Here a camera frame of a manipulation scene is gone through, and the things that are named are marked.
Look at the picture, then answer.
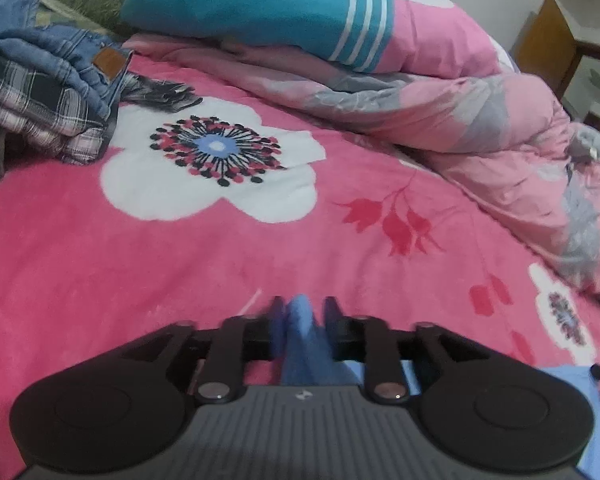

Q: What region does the light blue t-shirt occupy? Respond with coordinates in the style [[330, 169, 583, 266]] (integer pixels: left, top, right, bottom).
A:
[[280, 295, 600, 479]]

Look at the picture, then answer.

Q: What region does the pile of jeans and plaid clothes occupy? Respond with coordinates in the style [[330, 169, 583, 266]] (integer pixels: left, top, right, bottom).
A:
[[0, 0, 202, 177]]

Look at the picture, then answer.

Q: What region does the pink floral bed blanket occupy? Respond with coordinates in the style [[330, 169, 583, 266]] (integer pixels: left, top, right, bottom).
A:
[[0, 57, 600, 479]]

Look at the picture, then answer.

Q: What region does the pink grey quilt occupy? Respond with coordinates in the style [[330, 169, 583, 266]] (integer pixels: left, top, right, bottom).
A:
[[129, 34, 600, 296]]

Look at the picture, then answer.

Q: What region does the teal pink striped pillow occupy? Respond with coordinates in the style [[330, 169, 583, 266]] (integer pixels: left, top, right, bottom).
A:
[[121, 0, 515, 79]]

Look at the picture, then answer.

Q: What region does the wooden door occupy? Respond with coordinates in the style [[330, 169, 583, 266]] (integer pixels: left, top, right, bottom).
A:
[[514, 0, 578, 98]]

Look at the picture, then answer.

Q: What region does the dark framed wall mirror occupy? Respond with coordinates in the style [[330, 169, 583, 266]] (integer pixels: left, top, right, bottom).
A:
[[557, 41, 600, 132]]

